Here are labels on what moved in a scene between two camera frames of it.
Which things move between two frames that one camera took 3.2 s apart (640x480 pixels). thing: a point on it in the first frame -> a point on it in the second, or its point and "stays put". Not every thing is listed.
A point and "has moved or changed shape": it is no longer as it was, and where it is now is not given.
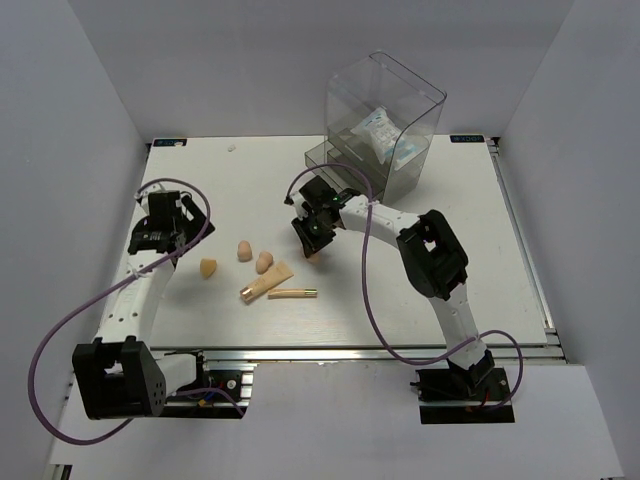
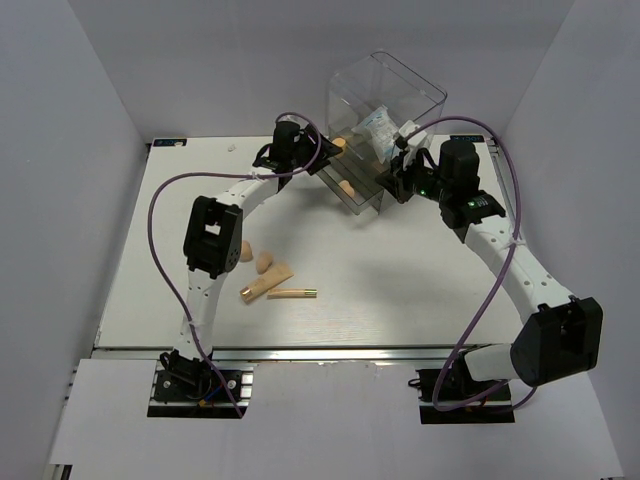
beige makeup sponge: x=264 y=261 stays put
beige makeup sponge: x=315 y=258 -> x=347 y=187
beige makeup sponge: x=207 y=267 has moved or changed shape
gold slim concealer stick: x=293 y=293 stays put
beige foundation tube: x=270 y=279 stays put
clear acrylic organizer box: x=380 y=120 stays put
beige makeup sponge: x=244 y=251 stays put
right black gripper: x=313 y=245 -> x=395 y=178
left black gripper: x=198 y=222 -> x=325 y=150
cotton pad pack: x=379 y=130 stays put
